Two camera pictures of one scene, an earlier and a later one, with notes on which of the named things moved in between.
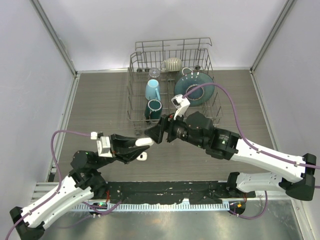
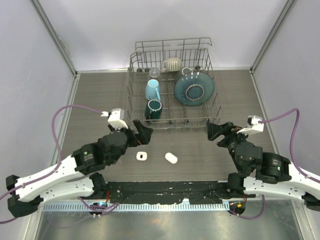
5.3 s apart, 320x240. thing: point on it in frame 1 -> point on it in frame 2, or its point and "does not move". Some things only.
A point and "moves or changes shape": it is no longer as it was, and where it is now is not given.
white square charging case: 142,157 does not move
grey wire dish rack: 170,77 does not move
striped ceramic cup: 171,64 does not move
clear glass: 154,72 does not move
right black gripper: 169,123 -> 214,130
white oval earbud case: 144,141 moves or changes shape
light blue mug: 152,90 does not move
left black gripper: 130,151 -> 137,139
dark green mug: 153,110 does not move
